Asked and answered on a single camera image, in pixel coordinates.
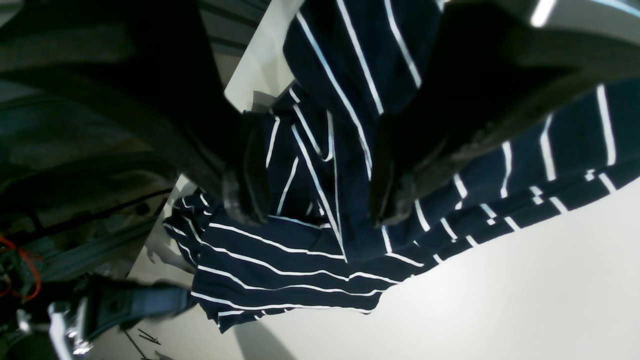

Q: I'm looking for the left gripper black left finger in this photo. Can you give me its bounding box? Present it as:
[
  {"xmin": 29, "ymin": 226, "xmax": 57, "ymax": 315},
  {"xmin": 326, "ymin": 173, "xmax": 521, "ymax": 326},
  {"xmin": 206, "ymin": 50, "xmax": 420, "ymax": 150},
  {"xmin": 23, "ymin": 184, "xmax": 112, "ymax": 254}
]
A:
[{"xmin": 1, "ymin": 0, "xmax": 270, "ymax": 226}]

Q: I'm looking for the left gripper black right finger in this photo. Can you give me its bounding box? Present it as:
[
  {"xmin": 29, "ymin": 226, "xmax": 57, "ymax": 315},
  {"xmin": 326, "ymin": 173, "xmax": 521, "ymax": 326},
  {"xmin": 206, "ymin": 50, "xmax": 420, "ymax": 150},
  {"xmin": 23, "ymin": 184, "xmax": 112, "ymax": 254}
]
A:
[{"xmin": 370, "ymin": 0, "xmax": 640, "ymax": 226}]

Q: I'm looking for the navy white striped T-shirt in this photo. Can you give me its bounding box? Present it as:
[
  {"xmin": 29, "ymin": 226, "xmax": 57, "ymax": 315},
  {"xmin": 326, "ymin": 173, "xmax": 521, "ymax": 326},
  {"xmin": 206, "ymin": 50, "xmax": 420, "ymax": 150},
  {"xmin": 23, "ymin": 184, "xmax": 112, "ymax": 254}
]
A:
[{"xmin": 163, "ymin": 0, "xmax": 639, "ymax": 332}]

